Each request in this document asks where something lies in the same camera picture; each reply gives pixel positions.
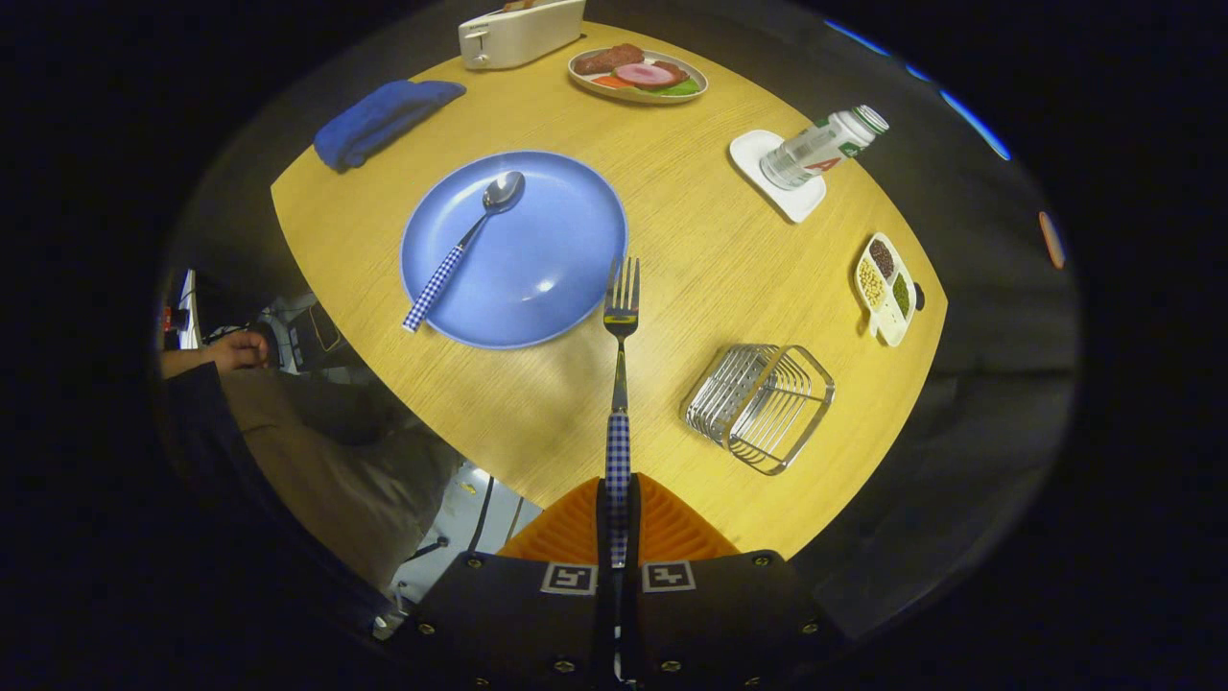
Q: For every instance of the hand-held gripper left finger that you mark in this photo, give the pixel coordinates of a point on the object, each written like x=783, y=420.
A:
x=508, y=624

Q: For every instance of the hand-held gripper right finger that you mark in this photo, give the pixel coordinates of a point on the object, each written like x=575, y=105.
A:
x=729, y=624

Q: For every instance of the person's khaki trousers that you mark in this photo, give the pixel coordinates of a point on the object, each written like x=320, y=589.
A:
x=336, y=461

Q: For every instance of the white divided condiment dish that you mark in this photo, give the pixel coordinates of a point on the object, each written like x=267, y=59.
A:
x=887, y=321

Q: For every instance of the blue round plate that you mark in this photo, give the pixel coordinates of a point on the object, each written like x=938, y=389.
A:
x=547, y=259

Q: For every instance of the white square coaster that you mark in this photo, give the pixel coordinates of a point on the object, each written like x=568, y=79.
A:
x=758, y=154

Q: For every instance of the white green drink can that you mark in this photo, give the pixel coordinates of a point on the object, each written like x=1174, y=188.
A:
x=815, y=149

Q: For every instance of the blue folded cloth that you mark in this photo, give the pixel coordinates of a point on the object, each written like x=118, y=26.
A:
x=379, y=120

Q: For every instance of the green lettuce leaf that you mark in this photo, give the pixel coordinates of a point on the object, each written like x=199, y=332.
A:
x=683, y=87

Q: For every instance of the red tomato slice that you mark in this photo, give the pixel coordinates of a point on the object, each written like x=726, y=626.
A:
x=612, y=83

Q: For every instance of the white oval food plate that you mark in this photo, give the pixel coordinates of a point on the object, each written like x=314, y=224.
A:
x=585, y=77

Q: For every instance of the pink ham slice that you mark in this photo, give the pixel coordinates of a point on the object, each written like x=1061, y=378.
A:
x=645, y=76

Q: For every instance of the brown meat piece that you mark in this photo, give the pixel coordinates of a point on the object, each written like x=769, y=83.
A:
x=606, y=59

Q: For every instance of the white toaster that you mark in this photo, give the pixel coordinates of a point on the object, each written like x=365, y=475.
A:
x=523, y=34

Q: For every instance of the brown toast slice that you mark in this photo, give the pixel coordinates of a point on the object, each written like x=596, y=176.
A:
x=520, y=4

